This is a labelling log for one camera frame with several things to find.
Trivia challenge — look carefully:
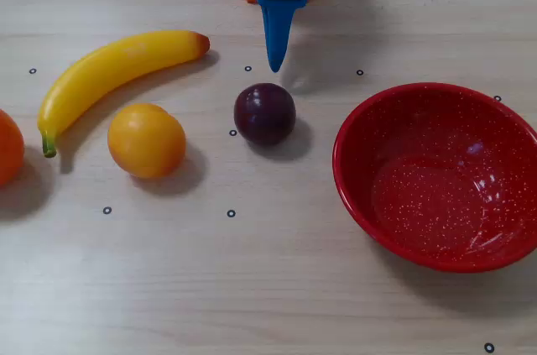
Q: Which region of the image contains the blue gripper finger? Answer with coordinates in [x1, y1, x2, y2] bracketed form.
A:
[251, 0, 315, 73]

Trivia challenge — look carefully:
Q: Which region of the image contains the yellow plastic banana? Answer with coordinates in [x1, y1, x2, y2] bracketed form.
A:
[37, 30, 211, 159]

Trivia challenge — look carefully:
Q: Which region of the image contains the red speckled enamel bowl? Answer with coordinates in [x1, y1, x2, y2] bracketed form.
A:
[332, 82, 537, 274]

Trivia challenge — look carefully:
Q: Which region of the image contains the dark purple plum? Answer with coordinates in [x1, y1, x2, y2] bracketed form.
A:
[233, 82, 297, 147]

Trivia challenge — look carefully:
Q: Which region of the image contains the yellow-orange round fruit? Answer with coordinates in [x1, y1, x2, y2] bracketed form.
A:
[107, 102, 187, 180]

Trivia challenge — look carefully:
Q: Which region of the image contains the orange citrus fruit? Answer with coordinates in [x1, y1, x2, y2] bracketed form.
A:
[0, 108, 25, 187]

